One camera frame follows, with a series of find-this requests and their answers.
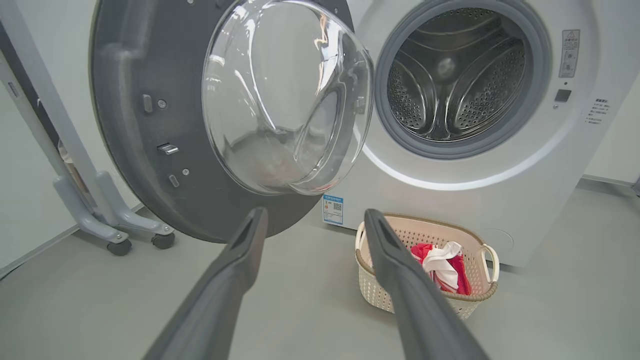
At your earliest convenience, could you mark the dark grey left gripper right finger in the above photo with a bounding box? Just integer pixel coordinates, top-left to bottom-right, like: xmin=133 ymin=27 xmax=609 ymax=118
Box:
xmin=363 ymin=208 xmax=492 ymax=360

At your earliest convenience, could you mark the white front-load washing machine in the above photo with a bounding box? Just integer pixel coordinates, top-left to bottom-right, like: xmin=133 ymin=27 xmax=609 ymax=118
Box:
xmin=320 ymin=0 xmax=640 ymax=269

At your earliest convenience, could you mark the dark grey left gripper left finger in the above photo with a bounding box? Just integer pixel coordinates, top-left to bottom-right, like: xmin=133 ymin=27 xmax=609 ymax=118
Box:
xmin=142 ymin=207 xmax=270 ymax=360

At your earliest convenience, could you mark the round glass washing machine door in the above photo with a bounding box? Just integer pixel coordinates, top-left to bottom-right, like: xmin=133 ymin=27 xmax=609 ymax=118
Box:
xmin=89 ymin=0 xmax=375 ymax=245

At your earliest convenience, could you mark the cream perforated laundry basket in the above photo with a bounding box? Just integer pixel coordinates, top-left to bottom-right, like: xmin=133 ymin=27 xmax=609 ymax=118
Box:
xmin=354 ymin=213 xmax=501 ymax=320

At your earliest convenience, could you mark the red basketball jersey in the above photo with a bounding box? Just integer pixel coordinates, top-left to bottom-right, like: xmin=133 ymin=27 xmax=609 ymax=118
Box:
xmin=410 ymin=241 xmax=472 ymax=296

